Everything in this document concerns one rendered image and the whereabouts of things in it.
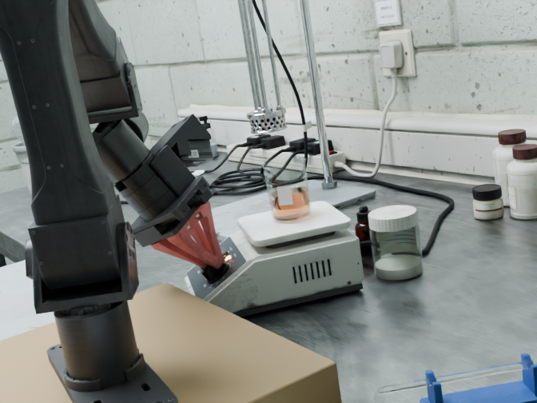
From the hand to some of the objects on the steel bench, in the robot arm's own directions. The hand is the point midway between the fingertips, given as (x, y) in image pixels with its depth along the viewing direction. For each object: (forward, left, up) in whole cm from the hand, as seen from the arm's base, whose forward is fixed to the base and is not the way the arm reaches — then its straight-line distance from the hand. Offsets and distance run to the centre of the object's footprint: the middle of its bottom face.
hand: (213, 261), depth 90 cm
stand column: (+38, +38, -5) cm, 53 cm away
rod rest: (+8, -37, -6) cm, 38 cm away
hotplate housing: (+8, 0, -6) cm, 10 cm away
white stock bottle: (+48, -2, -6) cm, 48 cm away
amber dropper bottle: (+23, +3, -6) cm, 24 cm away
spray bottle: (+39, +100, -6) cm, 108 cm away
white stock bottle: (+51, +5, -6) cm, 52 cm away
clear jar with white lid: (+21, -6, -6) cm, 23 cm away
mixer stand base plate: (+26, +36, -6) cm, 45 cm away
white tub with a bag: (0, +103, -6) cm, 103 cm away
